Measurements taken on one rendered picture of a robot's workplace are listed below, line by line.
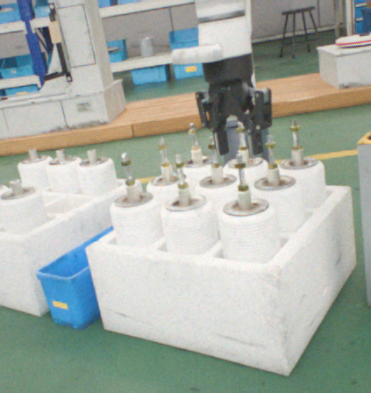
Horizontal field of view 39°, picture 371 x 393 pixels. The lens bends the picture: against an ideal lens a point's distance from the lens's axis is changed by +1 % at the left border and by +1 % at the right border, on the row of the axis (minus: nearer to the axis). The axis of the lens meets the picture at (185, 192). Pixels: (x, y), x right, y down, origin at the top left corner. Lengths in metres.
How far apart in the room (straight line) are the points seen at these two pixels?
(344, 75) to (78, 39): 1.42
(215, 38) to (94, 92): 2.20
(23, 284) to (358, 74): 2.18
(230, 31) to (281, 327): 0.45
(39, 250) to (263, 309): 0.53
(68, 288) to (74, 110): 2.00
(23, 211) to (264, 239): 0.56
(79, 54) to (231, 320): 2.30
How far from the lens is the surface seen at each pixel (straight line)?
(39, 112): 3.04
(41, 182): 1.50
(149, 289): 0.94
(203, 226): 0.88
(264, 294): 0.82
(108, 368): 0.98
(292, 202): 0.92
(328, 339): 0.96
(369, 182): 0.94
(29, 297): 1.20
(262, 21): 9.20
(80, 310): 1.08
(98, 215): 1.26
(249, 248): 0.83
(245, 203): 0.84
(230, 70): 0.76
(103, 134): 2.88
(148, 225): 0.95
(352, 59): 2.91
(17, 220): 1.18
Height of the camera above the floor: 0.55
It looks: 18 degrees down
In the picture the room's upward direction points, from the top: 10 degrees counter-clockwise
